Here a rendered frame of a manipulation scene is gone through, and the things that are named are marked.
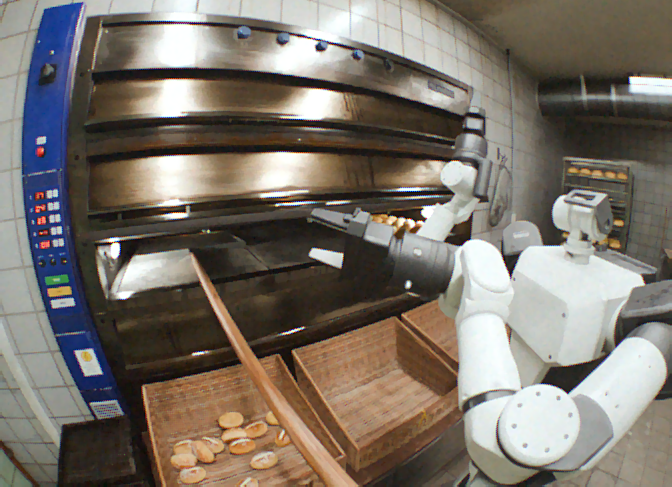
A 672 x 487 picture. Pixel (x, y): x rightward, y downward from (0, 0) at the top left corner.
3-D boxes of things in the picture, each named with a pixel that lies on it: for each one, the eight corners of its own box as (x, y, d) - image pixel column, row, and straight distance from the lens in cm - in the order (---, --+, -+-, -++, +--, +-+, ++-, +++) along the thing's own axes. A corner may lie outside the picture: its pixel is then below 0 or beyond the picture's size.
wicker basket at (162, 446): (163, 432, 134) (139, 383, 116) (285, 399, 136) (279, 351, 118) (189, 536, 107) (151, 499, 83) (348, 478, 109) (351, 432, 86)
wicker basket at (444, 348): (394, 357, 161) (398, 313, 147) (453, 324, 200) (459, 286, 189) (466, 402, 141) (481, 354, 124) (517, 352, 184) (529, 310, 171)
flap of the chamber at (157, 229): (80, 243, 84) (98, 243, 103) (489, 202, 171) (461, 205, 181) (79, 233, 84) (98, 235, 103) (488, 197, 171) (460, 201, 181)
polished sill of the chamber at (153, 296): (111, 304, 110) (108, 293, 109) (457, 239, 185) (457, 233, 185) (108, 312, 105) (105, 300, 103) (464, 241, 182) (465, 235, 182)
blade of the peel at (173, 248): (245, 246, 146) (245, 241, 145) (136, 262, 142) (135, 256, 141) (229, 233, 180) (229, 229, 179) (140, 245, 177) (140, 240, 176)
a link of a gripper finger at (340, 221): (316, 209, 45) (354, 220, 44) (308, 221, 43) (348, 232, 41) (316, 201, 44) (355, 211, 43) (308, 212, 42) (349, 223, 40)
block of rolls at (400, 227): (323, 224, 197) (323, 216, 196) (377, 219, 224) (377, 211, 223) (382, 243, 148) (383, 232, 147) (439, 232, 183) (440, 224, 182)
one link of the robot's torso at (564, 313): (559, 343, 96) (587, 222, 85) (632, 414, 81) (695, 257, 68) (475, 357, 79) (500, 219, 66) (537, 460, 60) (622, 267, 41)
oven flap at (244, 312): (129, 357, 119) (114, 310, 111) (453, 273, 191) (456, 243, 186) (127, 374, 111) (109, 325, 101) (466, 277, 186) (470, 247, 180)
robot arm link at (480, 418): (451, 357, 44) (452, 491, 37) (455, 310, 35) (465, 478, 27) (520, 349, 46) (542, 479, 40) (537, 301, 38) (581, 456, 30)
